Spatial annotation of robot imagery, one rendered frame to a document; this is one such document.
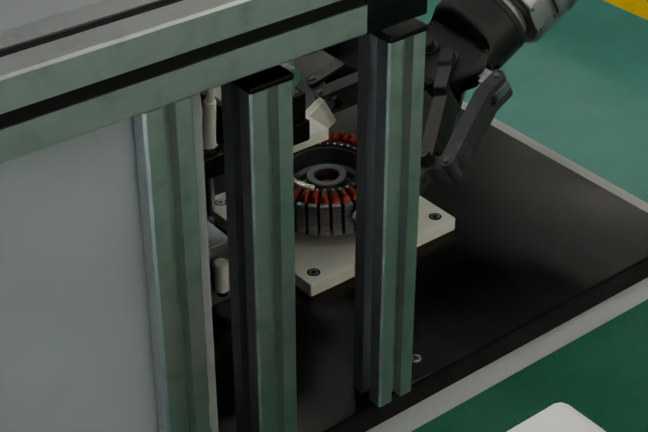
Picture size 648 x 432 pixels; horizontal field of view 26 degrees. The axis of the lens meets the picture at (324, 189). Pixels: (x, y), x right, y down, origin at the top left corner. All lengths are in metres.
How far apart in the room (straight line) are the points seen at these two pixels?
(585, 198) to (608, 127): 1.68
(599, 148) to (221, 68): 2.13
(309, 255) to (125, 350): 0.33
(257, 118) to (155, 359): 0.15
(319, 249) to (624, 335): 0.24
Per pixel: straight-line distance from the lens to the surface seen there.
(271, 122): 0.80
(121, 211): 0.75
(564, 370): 1.06
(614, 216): 1.20
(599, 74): 3.10
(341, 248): 1.11
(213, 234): 1.06
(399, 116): 0.85
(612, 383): 1.05
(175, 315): 0.79
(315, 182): 1.13
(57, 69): 0.68
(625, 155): 2.81
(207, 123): 1.00
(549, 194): 1.21
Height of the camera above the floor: 1.42
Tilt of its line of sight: 32 degrees down
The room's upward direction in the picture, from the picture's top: straight up
